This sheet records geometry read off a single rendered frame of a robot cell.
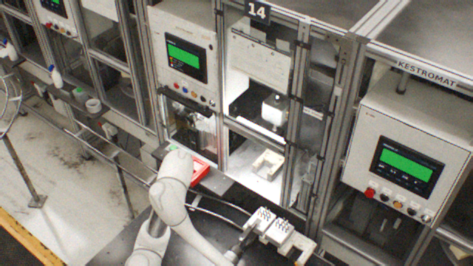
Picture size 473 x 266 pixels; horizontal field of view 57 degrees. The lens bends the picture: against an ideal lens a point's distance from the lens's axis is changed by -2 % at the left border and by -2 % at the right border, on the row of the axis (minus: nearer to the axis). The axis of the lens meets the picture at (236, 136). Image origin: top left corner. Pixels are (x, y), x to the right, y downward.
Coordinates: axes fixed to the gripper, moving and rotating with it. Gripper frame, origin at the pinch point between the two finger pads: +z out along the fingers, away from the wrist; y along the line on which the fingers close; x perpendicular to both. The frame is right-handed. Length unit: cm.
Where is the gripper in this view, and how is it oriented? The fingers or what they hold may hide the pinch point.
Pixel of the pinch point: (256, 227)
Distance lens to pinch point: 234.9
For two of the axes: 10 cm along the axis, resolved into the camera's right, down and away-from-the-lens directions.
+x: -8.0, -4.2, 4.3
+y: -0.2, -7.0, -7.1
